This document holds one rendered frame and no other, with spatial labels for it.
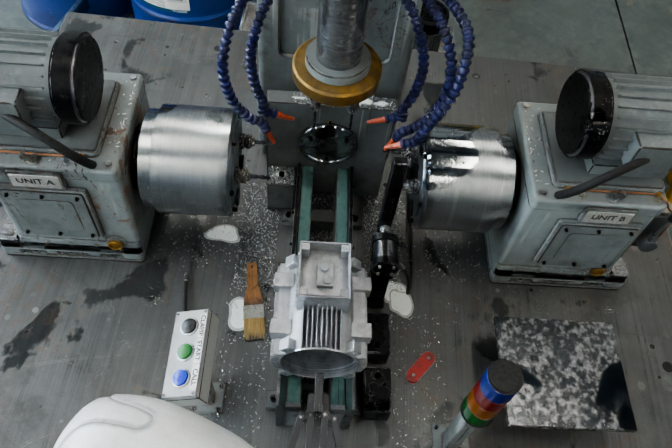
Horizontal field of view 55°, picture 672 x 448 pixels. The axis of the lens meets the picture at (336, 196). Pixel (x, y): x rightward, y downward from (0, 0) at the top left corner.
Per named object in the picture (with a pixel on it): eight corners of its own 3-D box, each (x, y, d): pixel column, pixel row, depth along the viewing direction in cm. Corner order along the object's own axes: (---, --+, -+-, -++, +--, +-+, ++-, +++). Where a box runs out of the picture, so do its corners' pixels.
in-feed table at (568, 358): (481, 336, 155) (494, 315, 146) (591, 342, 157) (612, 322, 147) (492, 440, 141) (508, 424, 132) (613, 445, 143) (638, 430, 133)
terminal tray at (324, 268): (297, 258, 133) (298, 240, 127) (349, 261, 133) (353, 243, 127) (294, 312, 126) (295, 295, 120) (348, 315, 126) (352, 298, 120)
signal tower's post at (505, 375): (430, 423, 142) (479, 351, 108) (466, 425, 143) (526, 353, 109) (433, 461, 138) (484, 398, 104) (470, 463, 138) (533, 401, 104)
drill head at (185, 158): (115, 146, 165) (93, 75, 145) (259, 155, 167) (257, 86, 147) (92, 228, 151) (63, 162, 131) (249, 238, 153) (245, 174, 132)
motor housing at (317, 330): (277, 291, 145) (277, 247, 129) (361, 295, 146) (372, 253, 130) (269, 378, 133) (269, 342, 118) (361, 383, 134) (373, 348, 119)
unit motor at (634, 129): (509, 173, 166) (570, 48, 132) (634, 182, 168) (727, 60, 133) (523, 261, 151) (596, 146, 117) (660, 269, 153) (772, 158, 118)
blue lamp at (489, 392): (478, 368, 112) (484, 359, 108) (512, 370, 112) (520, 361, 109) (481, 403, 109) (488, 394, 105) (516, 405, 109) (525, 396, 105)
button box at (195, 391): (187, 321, 130) (175, 310, 126) (220, 318, 128) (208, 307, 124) (173, 407, 120) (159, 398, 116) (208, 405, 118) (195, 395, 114)
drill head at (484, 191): (374, 163, 169) (388, 96, 148) (529, 173, 170) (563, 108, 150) (375, 246, 154) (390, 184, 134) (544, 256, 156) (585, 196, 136)
